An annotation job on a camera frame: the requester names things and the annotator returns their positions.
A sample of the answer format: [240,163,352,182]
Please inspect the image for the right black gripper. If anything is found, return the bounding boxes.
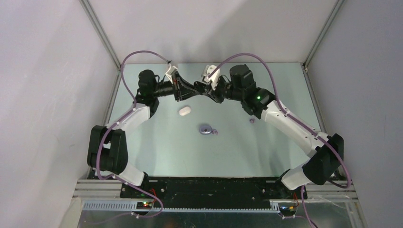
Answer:
[203,76,245,104]

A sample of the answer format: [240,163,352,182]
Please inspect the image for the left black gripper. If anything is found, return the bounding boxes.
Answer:
[152,71,199,102]

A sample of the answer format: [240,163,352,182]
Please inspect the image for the white earbud charging case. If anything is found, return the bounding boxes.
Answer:
[178,106,192,116]

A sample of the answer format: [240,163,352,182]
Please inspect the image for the purple earbud charging case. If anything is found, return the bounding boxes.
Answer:
[199,124,213,135]

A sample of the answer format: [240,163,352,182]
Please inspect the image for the black earbud charging case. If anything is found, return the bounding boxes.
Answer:
[193,81,207,94]

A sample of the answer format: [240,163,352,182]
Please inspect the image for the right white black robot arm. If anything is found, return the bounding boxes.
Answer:
[202,65,344,199]

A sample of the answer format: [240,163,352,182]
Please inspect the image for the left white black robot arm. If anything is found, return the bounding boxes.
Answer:
[87,69,205,198]

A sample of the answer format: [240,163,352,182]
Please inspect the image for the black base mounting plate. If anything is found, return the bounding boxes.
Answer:
[120,177,308,209]

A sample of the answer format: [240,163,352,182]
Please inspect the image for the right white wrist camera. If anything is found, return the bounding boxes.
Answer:
[201,65,221,90]

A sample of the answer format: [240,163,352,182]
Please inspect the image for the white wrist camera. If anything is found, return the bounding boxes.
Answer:
[165,62,178,82]
[201,65,221,90]

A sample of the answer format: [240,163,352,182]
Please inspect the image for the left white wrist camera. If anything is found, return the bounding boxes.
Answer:
[165,62,178,82]

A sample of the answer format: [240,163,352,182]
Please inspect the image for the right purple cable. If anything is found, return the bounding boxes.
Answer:
[211,53,352,228]

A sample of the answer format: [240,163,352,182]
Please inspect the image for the purple cable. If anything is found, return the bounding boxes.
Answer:
[96,50,172,219]
[211,53,352,228]

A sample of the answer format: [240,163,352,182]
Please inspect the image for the left aluminium frame post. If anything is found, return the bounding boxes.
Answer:
[79,0,121,69]

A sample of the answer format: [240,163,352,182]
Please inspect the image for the aluminium frame post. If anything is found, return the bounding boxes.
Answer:
[302,0,345,73]
[79,0,121,69]

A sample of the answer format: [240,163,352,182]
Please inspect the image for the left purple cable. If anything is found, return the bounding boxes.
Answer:
[96,50,172,219]

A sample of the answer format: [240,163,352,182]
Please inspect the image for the grey slotted cable duct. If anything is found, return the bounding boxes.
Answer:
[82,200,280,213]

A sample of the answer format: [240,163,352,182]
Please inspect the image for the right aluminium frame post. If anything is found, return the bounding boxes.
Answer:
[302,0,345,73]

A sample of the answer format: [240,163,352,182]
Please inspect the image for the aluminium front frame rail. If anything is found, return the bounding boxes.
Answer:
[73,180,359,203]

